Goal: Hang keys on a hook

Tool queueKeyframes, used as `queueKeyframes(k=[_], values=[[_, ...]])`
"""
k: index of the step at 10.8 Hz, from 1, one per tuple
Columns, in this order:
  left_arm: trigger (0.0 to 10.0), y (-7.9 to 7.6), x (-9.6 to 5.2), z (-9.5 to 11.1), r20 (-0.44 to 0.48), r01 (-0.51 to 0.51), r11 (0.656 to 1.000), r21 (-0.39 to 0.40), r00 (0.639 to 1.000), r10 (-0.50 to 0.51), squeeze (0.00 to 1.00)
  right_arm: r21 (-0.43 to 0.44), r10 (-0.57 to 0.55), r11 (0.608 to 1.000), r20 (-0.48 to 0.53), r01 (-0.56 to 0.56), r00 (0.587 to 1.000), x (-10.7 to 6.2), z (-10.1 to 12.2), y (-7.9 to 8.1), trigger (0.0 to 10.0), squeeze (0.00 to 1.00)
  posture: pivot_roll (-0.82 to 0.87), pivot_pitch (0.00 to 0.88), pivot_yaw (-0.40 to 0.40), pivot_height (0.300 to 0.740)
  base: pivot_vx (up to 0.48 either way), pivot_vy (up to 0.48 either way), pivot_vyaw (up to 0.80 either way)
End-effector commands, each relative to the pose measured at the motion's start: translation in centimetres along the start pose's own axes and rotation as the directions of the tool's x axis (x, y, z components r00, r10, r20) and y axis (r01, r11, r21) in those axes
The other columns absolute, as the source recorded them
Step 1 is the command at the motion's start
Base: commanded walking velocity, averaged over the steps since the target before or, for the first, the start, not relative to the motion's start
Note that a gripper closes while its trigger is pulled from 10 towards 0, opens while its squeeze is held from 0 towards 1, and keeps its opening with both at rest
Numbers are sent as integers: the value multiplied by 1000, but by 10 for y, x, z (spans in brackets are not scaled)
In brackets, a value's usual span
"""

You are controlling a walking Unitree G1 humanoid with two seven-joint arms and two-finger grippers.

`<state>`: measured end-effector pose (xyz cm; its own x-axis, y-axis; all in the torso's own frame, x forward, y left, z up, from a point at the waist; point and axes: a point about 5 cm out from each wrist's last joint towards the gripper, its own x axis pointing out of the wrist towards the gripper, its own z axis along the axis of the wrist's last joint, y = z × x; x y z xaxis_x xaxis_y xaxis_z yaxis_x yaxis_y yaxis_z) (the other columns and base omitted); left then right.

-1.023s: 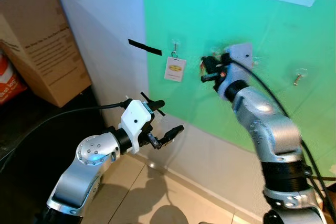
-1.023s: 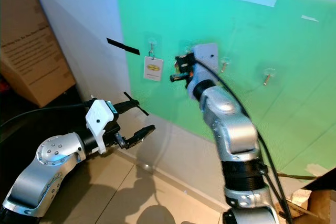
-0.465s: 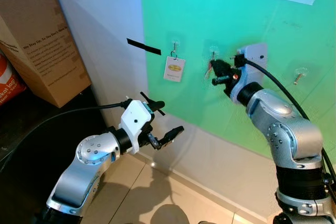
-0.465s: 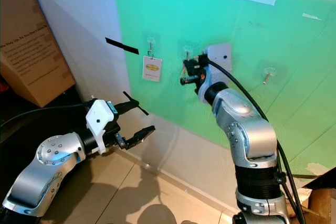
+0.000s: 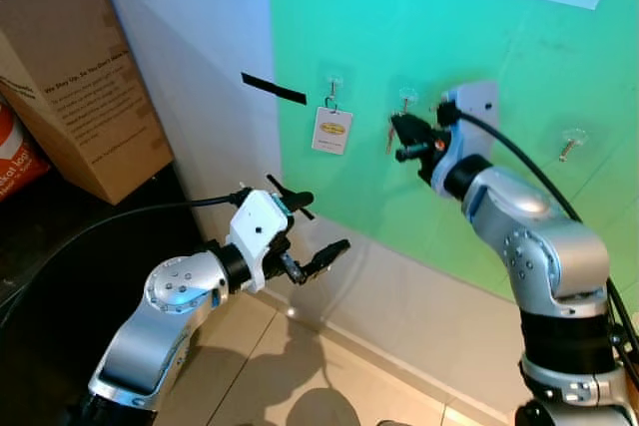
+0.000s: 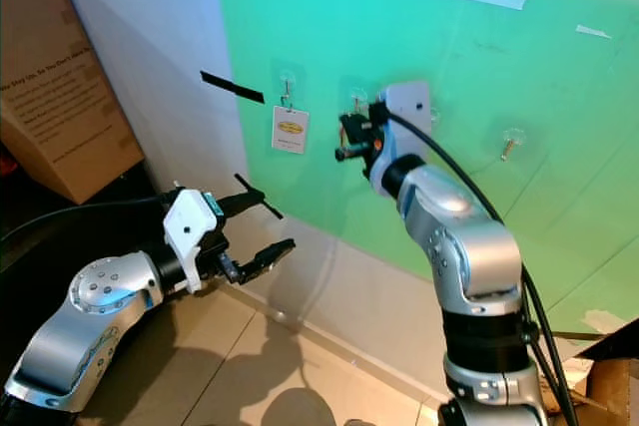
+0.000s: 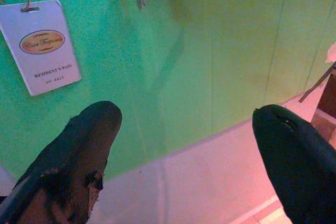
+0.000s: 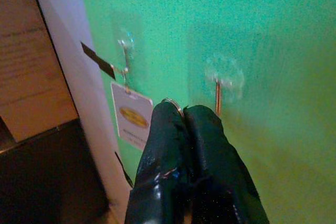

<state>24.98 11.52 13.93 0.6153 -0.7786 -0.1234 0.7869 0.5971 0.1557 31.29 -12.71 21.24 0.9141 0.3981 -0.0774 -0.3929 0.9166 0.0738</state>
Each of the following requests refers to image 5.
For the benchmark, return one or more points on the clear wall hook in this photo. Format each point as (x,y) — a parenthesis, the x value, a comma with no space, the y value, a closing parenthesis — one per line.
(572,140)
(408,99)
(334,82)

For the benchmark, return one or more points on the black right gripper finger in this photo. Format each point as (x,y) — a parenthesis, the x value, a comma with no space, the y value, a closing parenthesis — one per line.
(412,154)
(411,128)

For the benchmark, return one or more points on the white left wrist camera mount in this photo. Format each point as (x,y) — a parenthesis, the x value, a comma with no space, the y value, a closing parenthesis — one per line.
(255,231)

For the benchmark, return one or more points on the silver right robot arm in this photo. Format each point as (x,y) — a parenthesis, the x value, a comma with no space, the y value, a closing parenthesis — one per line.
(544,246)

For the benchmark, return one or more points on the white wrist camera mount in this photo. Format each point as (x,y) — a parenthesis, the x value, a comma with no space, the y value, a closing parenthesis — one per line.
(255,231)
(475,112)

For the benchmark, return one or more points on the orange plastic bag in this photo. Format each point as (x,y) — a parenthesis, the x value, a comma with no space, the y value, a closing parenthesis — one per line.
(18,157)

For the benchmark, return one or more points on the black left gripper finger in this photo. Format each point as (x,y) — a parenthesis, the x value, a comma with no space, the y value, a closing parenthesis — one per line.
(298,200)
(327,257)

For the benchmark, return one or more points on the green wall sheet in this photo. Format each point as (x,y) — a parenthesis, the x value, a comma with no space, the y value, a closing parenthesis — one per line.
(499,67)

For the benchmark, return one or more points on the slanted black tape strip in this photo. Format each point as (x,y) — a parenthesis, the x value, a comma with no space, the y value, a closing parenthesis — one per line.
(273,89)

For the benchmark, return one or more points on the brown printed cardboard box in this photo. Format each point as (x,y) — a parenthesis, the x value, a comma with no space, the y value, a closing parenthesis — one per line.
(80,87)

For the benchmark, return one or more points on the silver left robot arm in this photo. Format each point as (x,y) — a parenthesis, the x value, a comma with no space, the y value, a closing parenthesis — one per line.
(150,336)

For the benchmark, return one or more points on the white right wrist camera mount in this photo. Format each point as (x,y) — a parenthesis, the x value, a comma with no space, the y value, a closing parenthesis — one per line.
(475,112)

